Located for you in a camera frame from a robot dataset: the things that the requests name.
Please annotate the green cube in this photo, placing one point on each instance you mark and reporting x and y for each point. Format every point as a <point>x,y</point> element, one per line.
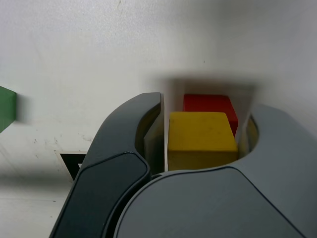
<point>7,109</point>

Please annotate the yellow cube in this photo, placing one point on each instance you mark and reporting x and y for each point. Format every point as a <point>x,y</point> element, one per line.
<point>200,134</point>

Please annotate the black tape square outline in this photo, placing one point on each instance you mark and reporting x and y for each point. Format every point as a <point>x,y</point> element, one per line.
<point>68,158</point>

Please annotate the red cube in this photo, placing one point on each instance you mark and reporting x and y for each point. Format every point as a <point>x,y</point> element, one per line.
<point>210,104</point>

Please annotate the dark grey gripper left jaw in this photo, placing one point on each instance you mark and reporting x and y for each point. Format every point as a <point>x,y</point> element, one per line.
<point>104,173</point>

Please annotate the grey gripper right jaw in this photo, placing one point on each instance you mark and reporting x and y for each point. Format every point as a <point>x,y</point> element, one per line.
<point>223,203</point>

